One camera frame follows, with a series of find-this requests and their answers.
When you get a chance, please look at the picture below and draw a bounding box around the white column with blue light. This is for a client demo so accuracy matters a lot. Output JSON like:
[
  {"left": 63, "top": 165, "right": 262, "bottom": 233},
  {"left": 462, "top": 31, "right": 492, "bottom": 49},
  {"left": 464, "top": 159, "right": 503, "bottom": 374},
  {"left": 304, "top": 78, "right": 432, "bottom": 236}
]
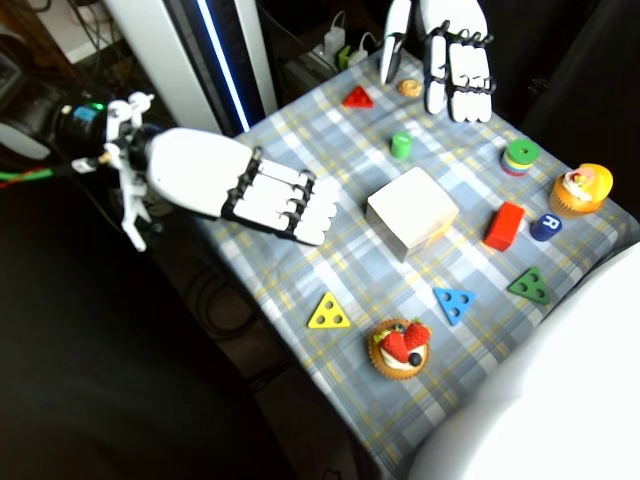
[{"left": 102, "top": 0, "right": 279, "bottom": 136}]

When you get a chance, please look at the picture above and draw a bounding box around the blue plaid tablecloth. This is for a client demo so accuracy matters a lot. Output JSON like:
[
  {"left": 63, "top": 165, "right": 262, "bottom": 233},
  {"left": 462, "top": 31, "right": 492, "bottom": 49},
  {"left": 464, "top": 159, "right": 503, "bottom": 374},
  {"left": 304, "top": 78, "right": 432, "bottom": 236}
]
[{"left": 192, "top": 47, "right": 634, "bottom": 480}]

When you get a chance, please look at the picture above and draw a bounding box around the red triangle with holes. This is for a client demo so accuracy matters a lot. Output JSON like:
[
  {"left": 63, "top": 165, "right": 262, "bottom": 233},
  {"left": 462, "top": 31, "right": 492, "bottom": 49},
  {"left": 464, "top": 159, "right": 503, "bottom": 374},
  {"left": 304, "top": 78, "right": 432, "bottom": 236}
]
[{"left": 342, "top": 85, "right": 375, "bottom": 110}]

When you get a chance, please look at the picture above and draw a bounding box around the white paper box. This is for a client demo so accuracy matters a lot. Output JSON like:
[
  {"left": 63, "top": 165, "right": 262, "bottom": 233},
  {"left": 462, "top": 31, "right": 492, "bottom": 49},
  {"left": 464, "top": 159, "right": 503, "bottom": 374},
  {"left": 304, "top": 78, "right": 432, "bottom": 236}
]
[{"left": 366, "top": 166, "right": 460, "bottom": 264}]

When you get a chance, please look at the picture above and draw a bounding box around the white charger plug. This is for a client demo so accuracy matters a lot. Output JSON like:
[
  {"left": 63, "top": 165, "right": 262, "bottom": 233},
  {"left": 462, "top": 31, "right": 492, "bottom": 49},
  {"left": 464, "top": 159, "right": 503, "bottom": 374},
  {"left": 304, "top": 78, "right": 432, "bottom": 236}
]
[
  {"left": 322, "top": 12, "right": 351, "bottom": 57},
  {"left": 348, "top": 32, "right": 379, "bottom": 67}
]

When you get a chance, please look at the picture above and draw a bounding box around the yellow triangle with holes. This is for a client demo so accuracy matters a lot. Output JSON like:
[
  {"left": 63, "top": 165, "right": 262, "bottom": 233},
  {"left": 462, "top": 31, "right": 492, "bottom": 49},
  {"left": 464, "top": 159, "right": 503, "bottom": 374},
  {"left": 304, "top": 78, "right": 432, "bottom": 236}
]
[{"left": 306, "top": 291, "right": 352, "bottom": 330}]

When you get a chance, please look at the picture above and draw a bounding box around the blue triangle with holes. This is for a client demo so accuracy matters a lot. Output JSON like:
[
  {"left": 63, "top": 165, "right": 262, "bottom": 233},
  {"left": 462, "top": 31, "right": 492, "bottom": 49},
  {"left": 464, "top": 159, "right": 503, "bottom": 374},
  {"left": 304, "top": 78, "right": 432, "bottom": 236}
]
[{"left": 432, "top": 287, "right": 478, "bottom": 327}]

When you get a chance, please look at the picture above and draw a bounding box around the green triangle with holes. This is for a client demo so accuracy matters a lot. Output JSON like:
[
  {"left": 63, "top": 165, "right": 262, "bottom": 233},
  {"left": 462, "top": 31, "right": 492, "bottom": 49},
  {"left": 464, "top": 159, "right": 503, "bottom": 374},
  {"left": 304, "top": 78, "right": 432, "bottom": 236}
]
[{"left": 506, "top": 266, "right": 552, "bottom": 307}]

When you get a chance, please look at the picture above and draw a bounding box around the yellow frosted toy cupcake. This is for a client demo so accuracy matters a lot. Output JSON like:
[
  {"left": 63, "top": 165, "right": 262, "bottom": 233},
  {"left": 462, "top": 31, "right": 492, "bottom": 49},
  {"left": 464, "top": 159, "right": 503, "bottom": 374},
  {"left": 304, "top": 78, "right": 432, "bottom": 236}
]
[{"left": 548, "top": 162, "right": 615, "bottom": 220}]

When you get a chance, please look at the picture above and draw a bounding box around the blue cylinder with letter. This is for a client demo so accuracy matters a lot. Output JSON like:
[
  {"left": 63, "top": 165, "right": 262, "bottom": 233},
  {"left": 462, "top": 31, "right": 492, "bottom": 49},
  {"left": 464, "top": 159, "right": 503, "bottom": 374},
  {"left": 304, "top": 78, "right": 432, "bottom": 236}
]
[{"left": 529, "top": 213, "right": 564, "bottom": 243}]

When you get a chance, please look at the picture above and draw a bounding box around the grey power strip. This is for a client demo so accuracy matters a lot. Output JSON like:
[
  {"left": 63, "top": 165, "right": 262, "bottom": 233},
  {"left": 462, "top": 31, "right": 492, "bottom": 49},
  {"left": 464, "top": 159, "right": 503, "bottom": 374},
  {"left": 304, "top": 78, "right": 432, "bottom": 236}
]
[{"left": 282, "top": 42, "right": 341, "bottom": 87}]

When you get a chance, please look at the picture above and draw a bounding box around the strawberry toy cupcake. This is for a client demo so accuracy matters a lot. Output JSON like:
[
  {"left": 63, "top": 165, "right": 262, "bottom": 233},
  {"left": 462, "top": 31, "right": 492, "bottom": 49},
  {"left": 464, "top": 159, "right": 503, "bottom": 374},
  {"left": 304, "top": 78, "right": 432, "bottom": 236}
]
[{"left": 368, "top": 318, "right": 433, "bottom": 381}]

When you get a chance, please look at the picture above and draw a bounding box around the red rectangular block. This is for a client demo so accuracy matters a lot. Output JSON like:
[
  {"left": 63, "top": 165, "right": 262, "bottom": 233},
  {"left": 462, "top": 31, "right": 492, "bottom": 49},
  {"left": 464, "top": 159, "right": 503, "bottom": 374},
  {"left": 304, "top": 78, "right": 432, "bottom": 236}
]
[{"left": 482, "top": 201, "right": 526, "bottom": 252}]

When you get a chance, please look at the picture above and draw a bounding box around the large white rounded cover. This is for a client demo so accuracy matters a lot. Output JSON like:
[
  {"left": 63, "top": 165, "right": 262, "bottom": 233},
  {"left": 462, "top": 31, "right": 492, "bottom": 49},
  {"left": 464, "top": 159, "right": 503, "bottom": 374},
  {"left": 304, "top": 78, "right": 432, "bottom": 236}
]
[{"left": 407, "top": 239, "right": 640, "bottom": 480}]

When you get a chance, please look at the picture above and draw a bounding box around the green cable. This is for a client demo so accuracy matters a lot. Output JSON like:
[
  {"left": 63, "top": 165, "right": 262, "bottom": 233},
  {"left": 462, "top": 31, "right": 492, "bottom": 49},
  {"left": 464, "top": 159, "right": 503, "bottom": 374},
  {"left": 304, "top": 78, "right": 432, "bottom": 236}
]
[{"left": 0, "top": 167, "right": 56, "bottom": 184}]

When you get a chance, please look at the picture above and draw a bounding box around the rainbow ring stack toy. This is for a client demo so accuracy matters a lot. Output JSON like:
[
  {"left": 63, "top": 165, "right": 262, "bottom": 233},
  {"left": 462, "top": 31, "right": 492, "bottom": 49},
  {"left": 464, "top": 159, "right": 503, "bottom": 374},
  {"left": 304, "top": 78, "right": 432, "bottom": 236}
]
[{"left": 499, "top": 139, "right": 543, "bottom": 178}]

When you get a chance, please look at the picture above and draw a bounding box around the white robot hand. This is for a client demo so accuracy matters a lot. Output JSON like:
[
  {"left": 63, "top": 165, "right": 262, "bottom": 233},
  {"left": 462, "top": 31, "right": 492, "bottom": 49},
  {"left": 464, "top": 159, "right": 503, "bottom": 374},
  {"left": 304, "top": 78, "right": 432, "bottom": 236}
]
[
  {"left": 144, "top": 127, "right": 342, "bottom": 247},
  {"left": 379, "top": 0, "right": 497, "bottom": 125}
]

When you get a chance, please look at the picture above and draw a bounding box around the red cable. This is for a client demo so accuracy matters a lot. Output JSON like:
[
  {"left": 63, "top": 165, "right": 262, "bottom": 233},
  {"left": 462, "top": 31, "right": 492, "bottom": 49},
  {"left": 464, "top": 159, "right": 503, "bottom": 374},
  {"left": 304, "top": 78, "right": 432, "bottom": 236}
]
[{"left": 0, "top": 172, "right": 47, "bottom": 190}]

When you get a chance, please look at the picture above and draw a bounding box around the green cylinder block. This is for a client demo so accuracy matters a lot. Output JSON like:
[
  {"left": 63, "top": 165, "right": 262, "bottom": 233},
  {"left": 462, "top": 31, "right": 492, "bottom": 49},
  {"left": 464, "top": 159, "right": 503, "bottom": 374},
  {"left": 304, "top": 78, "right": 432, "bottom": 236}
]
[{"left": 390, "top": 130, "right": 415, "bottom": 160}]

